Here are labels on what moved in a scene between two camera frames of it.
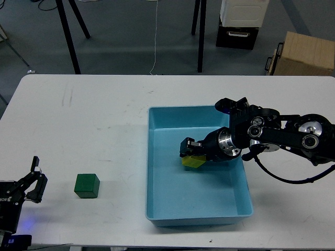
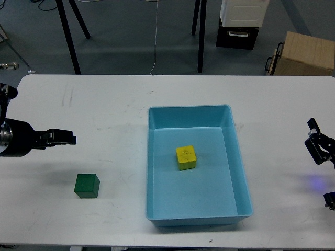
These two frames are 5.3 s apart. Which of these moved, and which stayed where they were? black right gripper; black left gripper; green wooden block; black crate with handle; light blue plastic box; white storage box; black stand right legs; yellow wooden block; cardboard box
Moved: black left gripper; black right gripper; yellow wooden block
Stayed: green wooden block; light blue plastic box; black crate with handle; white storage box; black stand right legs; cardboard box
